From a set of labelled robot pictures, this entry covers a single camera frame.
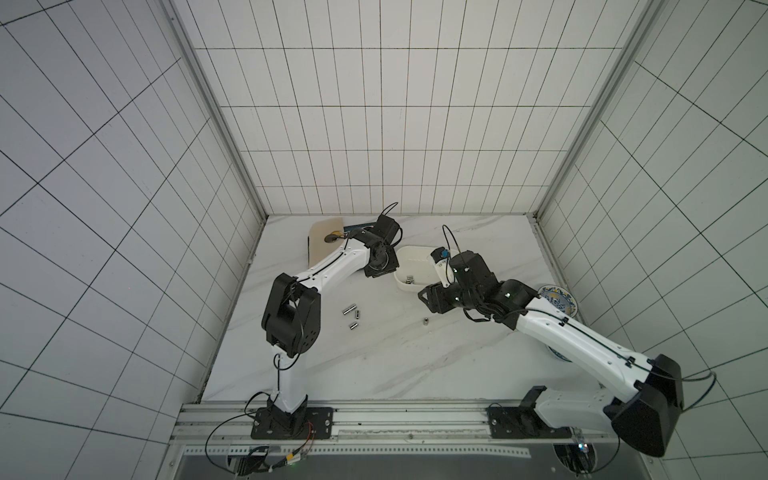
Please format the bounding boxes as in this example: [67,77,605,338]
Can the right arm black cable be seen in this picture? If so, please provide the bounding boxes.
[680,370,718,413]

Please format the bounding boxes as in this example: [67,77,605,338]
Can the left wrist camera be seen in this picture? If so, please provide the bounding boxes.
[355,214,402,247]

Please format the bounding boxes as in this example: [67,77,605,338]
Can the blue patterned plate lower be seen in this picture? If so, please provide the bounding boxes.
[548,347,571,363]

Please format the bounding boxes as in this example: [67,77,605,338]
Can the base wiring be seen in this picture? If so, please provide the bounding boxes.
[554,440,623,476]
[203,353,316,475]

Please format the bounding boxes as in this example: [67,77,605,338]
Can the blue patterned plate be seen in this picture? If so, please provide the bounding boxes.
[548,347,571,363]
[538,285,578,317]

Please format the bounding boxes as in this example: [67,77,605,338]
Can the right base wiring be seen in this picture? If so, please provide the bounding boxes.
[554,440,623,476]

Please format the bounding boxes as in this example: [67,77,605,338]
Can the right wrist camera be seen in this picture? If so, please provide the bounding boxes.
[430,245,499,289]

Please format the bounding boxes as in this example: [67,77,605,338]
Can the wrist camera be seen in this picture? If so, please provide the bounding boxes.
[355,214,402,247]
[430,245,499,289]

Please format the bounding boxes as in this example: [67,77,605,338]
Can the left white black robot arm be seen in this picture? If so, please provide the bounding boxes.
[261,229,402,418]

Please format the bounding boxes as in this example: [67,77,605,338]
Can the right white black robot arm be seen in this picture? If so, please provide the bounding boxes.
[418,280,683,457]

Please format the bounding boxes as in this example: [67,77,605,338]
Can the teal plastic tray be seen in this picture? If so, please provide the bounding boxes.
[344,222,375,233]

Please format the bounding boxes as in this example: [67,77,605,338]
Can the blue patterned plate upper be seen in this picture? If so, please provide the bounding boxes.
[538,285,578,317]

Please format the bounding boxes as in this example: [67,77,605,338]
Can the white plastic storage box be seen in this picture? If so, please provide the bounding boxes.
[394,245,448,293]

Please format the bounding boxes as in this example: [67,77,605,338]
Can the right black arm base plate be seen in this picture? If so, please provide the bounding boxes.
[486,403,572,440]

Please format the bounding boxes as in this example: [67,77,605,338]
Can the black handled spoon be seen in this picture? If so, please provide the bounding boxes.
[324,231,347,244]

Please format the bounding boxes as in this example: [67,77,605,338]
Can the aluminium mounting rail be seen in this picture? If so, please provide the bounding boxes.
[170,399,616,448]

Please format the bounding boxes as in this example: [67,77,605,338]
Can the left base wiring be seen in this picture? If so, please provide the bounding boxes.
[203,353,316,475]

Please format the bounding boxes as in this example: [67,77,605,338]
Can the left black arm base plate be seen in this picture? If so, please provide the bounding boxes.
[250,406,335,440]

